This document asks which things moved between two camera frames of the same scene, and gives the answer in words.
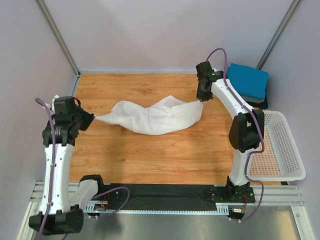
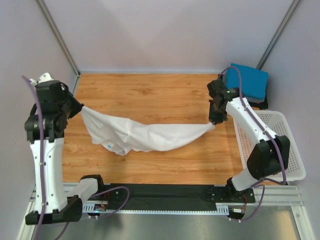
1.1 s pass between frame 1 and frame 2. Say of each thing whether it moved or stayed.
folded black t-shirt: stayed
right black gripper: moved
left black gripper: moved
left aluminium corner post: stayed
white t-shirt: moved
